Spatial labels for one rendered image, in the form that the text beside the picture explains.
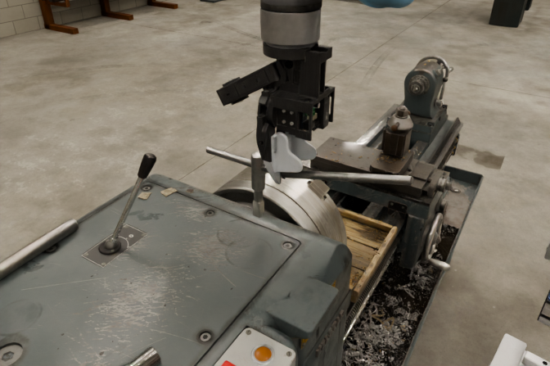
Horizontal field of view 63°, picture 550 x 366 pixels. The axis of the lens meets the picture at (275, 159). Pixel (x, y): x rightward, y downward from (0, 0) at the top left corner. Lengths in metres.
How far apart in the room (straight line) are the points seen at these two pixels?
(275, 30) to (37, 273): 0.50
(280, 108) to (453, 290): 2.09
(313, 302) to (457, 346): 1.72
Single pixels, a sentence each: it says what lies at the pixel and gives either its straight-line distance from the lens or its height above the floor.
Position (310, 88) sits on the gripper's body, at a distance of 0.58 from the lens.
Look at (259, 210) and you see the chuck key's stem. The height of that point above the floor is 1.30.
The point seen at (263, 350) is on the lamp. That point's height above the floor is 1.26.
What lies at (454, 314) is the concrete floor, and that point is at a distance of 2.46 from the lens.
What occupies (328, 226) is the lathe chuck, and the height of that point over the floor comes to 1.16.
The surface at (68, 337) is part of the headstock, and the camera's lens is 0.66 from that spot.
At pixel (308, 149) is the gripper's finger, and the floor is 1.42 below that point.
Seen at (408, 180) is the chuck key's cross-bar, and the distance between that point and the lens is 0.59.
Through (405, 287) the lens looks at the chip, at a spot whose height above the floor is 0.54.
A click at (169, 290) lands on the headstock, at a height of 1.26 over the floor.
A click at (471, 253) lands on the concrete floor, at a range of 2.84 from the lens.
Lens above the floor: 1.73
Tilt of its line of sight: 30 degrees down
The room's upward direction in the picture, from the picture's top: straight up
